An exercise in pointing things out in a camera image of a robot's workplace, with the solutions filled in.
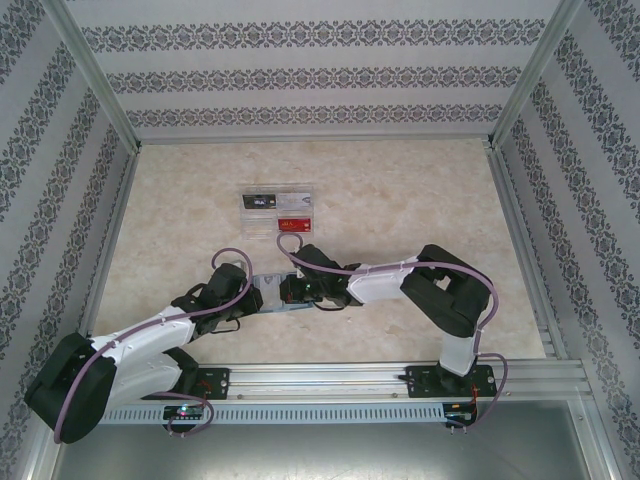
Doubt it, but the teal card holder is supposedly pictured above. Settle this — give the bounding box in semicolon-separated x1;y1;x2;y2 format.
251;272;324;317

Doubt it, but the clear plastic organizer box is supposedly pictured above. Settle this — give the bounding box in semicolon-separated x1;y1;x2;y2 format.
238;183;318;242

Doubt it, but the red VIP card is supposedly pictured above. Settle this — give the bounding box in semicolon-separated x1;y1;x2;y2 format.
276;217;315;235

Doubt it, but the silver card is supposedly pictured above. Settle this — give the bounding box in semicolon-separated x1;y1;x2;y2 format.
277;192;314;210

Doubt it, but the left controller board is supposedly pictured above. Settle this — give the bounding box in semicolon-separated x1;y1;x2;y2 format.
163;404;207;420

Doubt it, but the controller board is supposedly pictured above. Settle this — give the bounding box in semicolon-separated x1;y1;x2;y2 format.
163;404;207;420
444;402;479;426

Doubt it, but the grey metal sheet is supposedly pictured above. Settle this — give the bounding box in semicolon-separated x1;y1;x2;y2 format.
49;399;594;480

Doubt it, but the right controller board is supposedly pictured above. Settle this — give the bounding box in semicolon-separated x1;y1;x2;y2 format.
444;402;479;426

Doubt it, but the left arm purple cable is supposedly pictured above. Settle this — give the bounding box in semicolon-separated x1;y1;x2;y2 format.
53;247;251;445

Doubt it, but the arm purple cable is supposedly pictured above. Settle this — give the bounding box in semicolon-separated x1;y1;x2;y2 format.
53;247;251;445
276;233;512;434

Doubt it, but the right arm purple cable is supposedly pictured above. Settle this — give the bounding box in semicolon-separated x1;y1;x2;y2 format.
276;233;512;434

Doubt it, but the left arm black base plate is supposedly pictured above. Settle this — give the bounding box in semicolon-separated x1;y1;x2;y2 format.
192;367;231;401

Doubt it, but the aluminium mounting rail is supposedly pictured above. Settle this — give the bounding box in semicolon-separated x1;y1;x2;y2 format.
47;359;594;401

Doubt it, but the slotted grey cable duct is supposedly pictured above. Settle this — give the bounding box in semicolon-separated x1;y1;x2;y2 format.
102;403;446;425

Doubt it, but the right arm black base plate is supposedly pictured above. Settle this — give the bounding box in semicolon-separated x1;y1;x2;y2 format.
405;363;499;399

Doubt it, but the aluminium frame side rail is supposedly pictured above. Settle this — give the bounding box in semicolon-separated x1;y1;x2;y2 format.
69;144;142;351
487;144;569;360

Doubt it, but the aluminium frame cross rail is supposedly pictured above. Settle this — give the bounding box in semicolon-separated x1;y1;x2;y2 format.
137;132;494;147

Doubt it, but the aluminium frame post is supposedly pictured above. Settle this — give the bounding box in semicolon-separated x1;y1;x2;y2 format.
485;0;585;150
42;0;142;150

